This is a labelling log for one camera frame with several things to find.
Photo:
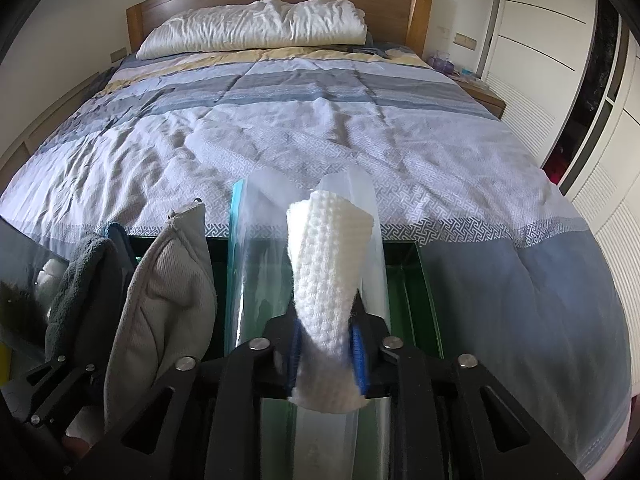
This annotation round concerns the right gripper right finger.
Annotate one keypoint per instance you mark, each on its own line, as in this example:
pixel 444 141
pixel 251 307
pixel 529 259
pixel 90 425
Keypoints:
pixel 360 345

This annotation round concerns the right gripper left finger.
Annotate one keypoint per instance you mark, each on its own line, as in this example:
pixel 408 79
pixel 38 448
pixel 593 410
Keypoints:
pixel 293 356

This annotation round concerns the dark grey fluffy towel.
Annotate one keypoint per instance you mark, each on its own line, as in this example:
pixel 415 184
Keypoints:
pixel 85 311

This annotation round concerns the clear zip bag teal seal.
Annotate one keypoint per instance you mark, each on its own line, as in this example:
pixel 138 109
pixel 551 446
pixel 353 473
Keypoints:
pixel 298 443

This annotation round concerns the white knitted cloth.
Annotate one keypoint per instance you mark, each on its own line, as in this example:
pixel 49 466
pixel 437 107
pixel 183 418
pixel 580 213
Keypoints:
pixel 328 238

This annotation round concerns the light grey cloth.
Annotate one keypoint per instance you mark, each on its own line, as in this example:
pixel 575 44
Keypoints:
pixel 169 312

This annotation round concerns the green tray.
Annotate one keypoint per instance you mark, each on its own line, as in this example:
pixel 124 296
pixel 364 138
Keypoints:
pixel 415 289

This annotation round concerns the dark transparent plastic bag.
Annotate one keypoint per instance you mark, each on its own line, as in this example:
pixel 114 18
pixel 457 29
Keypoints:
pixel 30 278

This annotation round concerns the striped bed quilt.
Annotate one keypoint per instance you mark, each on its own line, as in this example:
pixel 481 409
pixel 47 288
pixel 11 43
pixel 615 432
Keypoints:
pixel 518 278

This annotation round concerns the wooden nightstand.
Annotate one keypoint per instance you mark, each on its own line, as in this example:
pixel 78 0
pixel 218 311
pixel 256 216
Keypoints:
pixel 481 93

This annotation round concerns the white pillow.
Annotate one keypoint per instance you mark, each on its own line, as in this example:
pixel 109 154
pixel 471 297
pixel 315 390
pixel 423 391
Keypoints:
pixel 262 24

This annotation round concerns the white wardrobe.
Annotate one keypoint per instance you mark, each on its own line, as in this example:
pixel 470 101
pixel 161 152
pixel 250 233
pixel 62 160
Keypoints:
pixel 538 64

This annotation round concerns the wall switch plate right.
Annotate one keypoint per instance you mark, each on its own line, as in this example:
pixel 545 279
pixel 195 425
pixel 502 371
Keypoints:
pixel 465 41

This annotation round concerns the wall socket left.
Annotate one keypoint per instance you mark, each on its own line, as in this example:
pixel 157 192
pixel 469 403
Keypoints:
pixel 118 55

